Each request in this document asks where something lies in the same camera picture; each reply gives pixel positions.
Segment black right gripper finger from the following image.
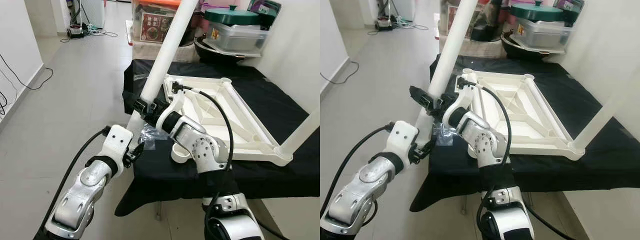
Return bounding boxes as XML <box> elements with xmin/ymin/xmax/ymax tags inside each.
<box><xmin>132</xmin><ymin>97</ymin><xmax>154</xmax><ymax>119</ymax></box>
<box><xmin>408</xmin><ymin>84</ymin><xmax>434</xmax><ymax>108</ymax></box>

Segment white plastic children table top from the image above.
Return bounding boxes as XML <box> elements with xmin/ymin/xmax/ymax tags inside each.
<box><xmin>454</xmin><ymin>69</ymin><xmax>587</xmax><ymax>162</ymax></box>
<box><xmin>162</xmin><ymin>74</ymin><xmax>294</xmax><ymax>167</ymax></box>

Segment beige ribbed box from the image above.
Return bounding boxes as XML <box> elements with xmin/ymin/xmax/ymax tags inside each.
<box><xmin>439</xmin><ymin>35</ymin><xmax>507</xmax><ymax>59</ymax></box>
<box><xmin>131</xmin><ymin>40</ymin><xmax>201</xmax><ymax>64</ymax></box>

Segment storage box with red poster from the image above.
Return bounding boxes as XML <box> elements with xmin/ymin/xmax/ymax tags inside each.
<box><xmin>131</xmin><ymin>0</ymin><xmax>182</xmax><ymax>46</ymax></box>
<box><xmin>439</xmin><ymin>0</ymin><xmax>476</xmax><ymax>42</ymax></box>

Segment upright vacuum cleaner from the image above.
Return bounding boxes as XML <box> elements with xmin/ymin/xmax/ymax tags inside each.
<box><xmin>66</xmin><ymin>0</ymin><xmax>87</xmax><ymax>39</ymax></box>
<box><xmin>375</xmin><ymin>0</ymin><xmax>394</xmax><ymax>32</ymax></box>

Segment black bag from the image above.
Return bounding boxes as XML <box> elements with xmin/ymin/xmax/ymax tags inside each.
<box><xmin>180</xmin><ymin>14</ymin><xmax>207</xmax><ymax>47</ymax></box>
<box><xmin>472</xmin><ymin>9</ymin><xmax>512</xmax><ymax>43</ymax></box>

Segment white appliance cabinet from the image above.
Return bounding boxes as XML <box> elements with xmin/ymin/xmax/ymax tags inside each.
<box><xmin>82</xmin><ymin>0</ymin><xmax>107</xmax><ymax>29</ymax></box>

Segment clear plastic container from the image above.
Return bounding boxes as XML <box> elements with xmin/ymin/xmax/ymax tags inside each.
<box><xmin>210</xmin><ymin>22</ymin><xmax>267</xmax><ymax>54</ymax></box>
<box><xmin>515</xmin><ymin>19</ymin><xmax>574</xmax><ymax>51</ymax></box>

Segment green pot lid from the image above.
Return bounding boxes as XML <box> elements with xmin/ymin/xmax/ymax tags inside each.
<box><xmin>203</xmin><ymin>5</ymin><xmax>262</xmax><ymax>27</ymax></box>
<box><xmin>509</xmin><ymin>1</ymin><xmax>567</xmax><ymax>23</ymax></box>

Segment black tablecloth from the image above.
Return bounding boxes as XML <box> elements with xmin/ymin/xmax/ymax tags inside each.
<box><xmin>115</xmin><ymin>59</ymin><xmax>321</xmax><ymax>217</ymax></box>
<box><xmin>409</xmin><ymin>54</ymin><xmax>640</xmax><ymax>214</ymax></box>

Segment purple and black box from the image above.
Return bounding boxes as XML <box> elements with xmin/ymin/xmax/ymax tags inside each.
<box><xmin>554</xmin><ymin>0</ymin><xmax>586</xmax><ymax>27</ymax></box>
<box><xmin>247</xmin><ymin>0</ymin><xmax>282</xmax><ymax>29</ymax></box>

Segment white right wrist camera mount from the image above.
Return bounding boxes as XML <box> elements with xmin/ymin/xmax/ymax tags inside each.
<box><xmin>155</xmin><ymin>82</ymin><xmax>189</xmax><ymax>134</ymax></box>
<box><xmin>441</xmin><ymin>75</ymin><xmax>477</xmax><ymax>127</ymax></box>

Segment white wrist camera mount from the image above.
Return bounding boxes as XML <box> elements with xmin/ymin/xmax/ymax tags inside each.
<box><xmin>388</xmin><ymin>120</ymin><xmax>421</xmax><ymax>169</ymax></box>
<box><xmin>441</xmin><ymin>75</ymin><xmax>477</xmax><ymax>127</ymax></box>
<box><xmin>155</xmin><ymin>82</ymin><xmax>189</xmax><ymax>134</ymax></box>
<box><xmin>101</xmin><ymin>124</ymin><xmax>134</xmax><ymax>177</ymax></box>

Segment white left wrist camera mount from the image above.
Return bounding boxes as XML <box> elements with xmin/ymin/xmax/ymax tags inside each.
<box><xmin>388</xmin><ymin>120</ymin><xmax>421</xmax><ymax>169</ymax></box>
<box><xmin>101</xmin><ymin>124</ymin><xmax>134</xmax><ymax>177</ymax></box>

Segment pale cable bundle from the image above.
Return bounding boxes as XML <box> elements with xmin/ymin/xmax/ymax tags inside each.
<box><xmin>85</xmin><ymin>26</ymin><xmax>119</xmax><ymax>39</ymax></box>
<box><xmin>392</xmin><ymin>16</ymin><xmax>429</xmax><ymax>32</ymax></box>

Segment black floor cable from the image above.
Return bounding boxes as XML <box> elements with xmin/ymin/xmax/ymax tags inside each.
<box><xmin>320</xmin><ymin>60</ymin><xmax>361</xmax><ymax>86</ymax></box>
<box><xmin>0</xmin><ymin>52</ymin><xmax>54</xmax><ymax>92</ymax></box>

